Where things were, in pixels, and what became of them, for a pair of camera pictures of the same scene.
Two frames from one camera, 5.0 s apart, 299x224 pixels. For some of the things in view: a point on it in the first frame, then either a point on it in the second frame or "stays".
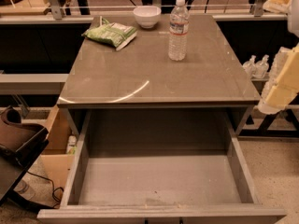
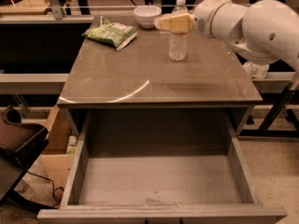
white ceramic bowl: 147,16 stays
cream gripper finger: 282,86 → 212,18
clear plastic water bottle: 178,31 stays
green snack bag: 111,34 stays
